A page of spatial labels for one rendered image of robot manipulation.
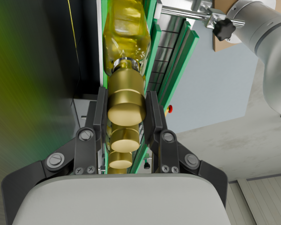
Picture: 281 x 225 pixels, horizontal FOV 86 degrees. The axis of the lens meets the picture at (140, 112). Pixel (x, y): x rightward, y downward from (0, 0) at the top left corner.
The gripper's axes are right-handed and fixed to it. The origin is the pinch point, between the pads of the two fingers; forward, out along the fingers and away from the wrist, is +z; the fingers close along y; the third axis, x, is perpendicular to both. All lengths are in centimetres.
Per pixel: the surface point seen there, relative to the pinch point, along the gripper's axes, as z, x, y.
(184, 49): 21.9, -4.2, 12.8
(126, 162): 0.1, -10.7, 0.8
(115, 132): 1.3, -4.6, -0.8
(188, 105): 58, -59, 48
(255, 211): 26, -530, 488
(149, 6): 19.9, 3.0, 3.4
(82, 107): 28.3, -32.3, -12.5
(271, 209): 30, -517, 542
